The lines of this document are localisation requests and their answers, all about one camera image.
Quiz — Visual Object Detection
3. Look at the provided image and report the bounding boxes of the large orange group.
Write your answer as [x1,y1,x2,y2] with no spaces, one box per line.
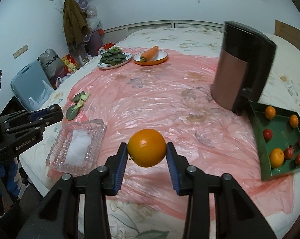
[269,148,284,168]

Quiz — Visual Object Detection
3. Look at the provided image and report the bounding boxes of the small orange group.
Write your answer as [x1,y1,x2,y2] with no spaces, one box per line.
[289,114,299,128]

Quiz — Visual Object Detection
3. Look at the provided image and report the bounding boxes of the dark plum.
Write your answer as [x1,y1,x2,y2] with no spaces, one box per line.
[47,104,62,114]

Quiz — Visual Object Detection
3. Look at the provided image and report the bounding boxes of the blue gloved left hand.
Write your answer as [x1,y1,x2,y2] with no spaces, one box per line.
[0,158,22,201]

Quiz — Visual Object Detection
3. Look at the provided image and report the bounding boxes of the green leaf piece lower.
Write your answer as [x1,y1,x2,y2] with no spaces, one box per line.
[65,99,83,121]

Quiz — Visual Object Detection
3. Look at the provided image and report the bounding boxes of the green leaf piece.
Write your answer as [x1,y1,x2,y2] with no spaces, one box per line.
[72,91,89,103]
[65,99,83,121]

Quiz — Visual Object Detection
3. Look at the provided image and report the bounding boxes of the white plastic bag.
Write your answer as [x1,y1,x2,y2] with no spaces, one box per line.
[28,80,54,111]

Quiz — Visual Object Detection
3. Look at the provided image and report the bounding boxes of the green leaf piece upper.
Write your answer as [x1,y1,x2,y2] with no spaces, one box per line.
[72,91,89,103]

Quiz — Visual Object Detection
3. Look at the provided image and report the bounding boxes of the clear glass tray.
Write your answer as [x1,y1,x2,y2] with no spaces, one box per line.
[46,119,106,176]

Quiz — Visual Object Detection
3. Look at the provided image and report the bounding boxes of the grey shopping bag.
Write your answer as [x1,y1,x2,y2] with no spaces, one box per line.
[38,49,65,79]

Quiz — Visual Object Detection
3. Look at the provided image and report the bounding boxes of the red snack packages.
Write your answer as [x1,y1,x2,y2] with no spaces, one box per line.
[61,54,80,73]

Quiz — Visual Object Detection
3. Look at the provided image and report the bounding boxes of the white plate blue rim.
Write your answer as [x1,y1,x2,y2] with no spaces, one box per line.
[98,53,132,70]

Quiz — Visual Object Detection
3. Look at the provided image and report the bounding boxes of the pile of green leaves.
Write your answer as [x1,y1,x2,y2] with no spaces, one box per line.
[101,47,123,63]

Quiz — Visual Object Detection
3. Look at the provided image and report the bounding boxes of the purple bin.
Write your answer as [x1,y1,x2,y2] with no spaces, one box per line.
[85,30,103,56]

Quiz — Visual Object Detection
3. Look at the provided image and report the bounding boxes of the green shallow box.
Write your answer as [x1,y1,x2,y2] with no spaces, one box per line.
[245,101,300,181]

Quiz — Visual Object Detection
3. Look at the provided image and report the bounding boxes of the olive jacket on rack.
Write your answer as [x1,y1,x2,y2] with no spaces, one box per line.
[63,0,90,45]

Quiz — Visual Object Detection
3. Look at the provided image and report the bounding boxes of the stacked plastic bags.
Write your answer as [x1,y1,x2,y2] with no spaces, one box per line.
[86,6,102,31]

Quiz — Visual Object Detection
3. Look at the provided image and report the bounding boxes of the pink plastic sheet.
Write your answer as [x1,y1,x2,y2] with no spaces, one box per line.
[46,47,296,221]

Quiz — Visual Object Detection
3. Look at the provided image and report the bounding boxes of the small white fan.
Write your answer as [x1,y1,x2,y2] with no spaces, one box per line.
[77,0,88,10]

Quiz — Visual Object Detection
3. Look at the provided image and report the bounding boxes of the orange carrot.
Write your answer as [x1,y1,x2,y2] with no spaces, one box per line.
[140,46,159,62]

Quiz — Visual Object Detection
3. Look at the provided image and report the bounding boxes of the orange rimmed white dish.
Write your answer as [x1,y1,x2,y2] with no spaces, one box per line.
[132,49,170,67]

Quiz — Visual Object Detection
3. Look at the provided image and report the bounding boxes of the black and copper appliance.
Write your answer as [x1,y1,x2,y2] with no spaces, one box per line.
[211,21,276,116]

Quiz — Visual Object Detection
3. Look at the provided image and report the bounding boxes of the wooden headboard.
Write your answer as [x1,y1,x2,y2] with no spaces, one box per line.
[274,20,300,50]

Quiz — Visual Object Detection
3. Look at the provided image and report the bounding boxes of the wall switch panel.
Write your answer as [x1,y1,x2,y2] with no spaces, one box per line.
[13,44,28,59]

